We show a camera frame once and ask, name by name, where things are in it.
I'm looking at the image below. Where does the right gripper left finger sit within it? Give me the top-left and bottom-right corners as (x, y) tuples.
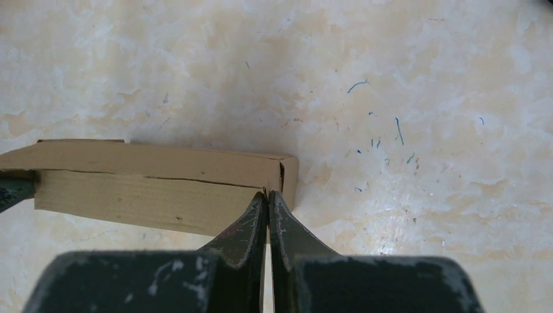
(24, 192), (268, 312)

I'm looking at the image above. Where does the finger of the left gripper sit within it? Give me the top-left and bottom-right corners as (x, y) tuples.
(1, 170), (36, 213)

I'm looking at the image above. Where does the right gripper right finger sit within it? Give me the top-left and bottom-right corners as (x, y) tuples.
(268, 191), (483, 312)

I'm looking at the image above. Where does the brown cardboard box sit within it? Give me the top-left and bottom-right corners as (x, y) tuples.
(1, 139), (299, 236)

